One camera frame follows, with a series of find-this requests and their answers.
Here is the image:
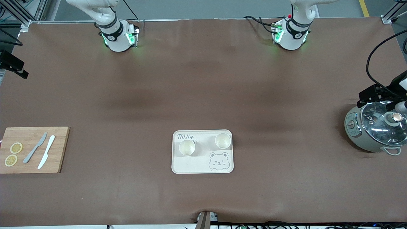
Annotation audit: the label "white plastic cup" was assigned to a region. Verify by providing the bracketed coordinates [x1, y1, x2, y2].
[215, 133, 231, 149]
[179, 140, 196, 156]

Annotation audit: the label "glass pot lid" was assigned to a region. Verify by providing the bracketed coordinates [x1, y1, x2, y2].
[361, 100, 407, 141]

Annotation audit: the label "grey-green electric cooking pot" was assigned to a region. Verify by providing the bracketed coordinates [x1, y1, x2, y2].
[344, 100, 407, 156]

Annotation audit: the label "grey plastic knife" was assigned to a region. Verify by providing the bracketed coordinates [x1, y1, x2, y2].
[23, 132, 48, 164]

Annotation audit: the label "white plastic knife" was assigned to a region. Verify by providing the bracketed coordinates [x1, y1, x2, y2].
[37, 135, 56, 170]

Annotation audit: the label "bamboo cutting board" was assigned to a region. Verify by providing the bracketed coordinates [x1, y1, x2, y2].
[0, 127, 71, 174]

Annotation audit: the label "white bear print tray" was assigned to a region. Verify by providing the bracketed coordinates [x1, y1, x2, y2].
[171, 129, 234, 174]

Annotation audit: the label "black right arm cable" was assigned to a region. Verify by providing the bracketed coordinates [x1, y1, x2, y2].
[0, 28, 23, 47]

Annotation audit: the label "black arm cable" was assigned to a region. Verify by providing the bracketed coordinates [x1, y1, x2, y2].
[0, 28, 23, 47]
[366, 30, 407, 88]

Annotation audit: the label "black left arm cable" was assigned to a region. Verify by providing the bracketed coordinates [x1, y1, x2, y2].
[366, 30, 407, 88]

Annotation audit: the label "aluminium frame profile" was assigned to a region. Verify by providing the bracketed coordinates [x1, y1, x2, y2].
[0, 0, 48, 28]
[381, 0, 407, 24]

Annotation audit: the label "black right base cable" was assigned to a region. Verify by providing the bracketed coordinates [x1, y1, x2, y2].
[122, 0, 139, 22]

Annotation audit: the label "black left base cables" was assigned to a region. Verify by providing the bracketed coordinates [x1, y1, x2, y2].
[244, 15, 281, 34]

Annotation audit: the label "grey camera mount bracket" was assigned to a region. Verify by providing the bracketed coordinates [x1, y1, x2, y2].
[196, 211, 219, 229]

